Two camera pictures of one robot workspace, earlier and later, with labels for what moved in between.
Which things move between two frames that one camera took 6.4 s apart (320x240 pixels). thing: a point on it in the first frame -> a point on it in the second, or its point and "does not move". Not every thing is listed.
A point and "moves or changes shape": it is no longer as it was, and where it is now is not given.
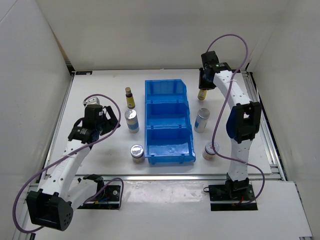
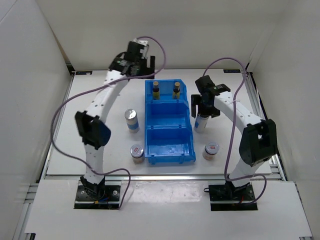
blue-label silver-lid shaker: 131,118 does not move
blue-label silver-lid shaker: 201,120 does not move
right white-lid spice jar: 208,153 does not move
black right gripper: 201,84 -> 214,112
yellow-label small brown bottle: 130,101 -> 156,91
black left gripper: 110,123 -> 146,70
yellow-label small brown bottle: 202,94 moves or changes shape
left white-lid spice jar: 137,151 does not move
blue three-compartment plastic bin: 168,136 does not move
